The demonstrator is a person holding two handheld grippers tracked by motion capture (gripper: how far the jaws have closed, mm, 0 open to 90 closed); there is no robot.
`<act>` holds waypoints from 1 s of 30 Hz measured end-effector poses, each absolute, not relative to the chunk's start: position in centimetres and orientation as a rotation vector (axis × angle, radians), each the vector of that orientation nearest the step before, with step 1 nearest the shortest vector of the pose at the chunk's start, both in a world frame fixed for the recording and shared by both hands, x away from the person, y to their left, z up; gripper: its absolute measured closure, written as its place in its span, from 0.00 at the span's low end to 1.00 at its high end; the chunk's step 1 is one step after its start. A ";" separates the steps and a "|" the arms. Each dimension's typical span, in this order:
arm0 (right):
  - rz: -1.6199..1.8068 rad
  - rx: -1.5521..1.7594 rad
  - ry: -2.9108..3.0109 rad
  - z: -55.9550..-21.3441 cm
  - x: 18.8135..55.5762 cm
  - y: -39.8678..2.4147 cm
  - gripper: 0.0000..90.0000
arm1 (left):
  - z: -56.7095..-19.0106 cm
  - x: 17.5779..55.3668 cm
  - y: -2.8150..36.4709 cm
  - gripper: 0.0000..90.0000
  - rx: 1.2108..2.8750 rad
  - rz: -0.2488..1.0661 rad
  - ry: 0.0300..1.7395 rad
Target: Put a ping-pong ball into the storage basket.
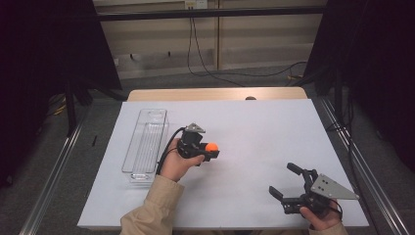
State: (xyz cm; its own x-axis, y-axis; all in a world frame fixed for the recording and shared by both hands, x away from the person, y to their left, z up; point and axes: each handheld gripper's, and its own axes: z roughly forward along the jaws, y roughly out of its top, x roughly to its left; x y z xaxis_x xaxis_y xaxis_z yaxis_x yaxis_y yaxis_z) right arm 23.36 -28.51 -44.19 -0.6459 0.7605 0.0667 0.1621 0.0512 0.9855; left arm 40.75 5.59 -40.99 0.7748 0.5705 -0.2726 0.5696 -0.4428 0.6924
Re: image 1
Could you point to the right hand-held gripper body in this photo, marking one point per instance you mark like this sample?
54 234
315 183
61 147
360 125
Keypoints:
313 199

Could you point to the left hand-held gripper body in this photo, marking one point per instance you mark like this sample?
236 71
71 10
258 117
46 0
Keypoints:
192 145

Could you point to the orange ball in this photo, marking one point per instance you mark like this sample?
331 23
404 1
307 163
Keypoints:
212 147

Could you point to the clear plastic container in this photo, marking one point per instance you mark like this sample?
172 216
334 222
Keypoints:
147 140

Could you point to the person's right hand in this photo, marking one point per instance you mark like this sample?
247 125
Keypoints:
321 220

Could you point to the person's left hand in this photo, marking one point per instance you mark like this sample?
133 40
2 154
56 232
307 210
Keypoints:
176 164

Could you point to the wooden table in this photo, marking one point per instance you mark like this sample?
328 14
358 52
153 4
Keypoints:
195 94

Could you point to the small black stick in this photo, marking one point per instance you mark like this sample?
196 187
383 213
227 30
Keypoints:
94 140

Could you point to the black curtain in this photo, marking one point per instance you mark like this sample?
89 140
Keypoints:
49 65
375 65

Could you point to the black horizontal bar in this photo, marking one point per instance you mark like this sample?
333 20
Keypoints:
208 13

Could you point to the metal floor rail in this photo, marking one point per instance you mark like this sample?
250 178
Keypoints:
49 186
365 169

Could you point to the black stand post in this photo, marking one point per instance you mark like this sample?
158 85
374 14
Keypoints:
339 98
70 107

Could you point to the white wall outlet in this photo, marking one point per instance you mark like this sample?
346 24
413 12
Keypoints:
195 4

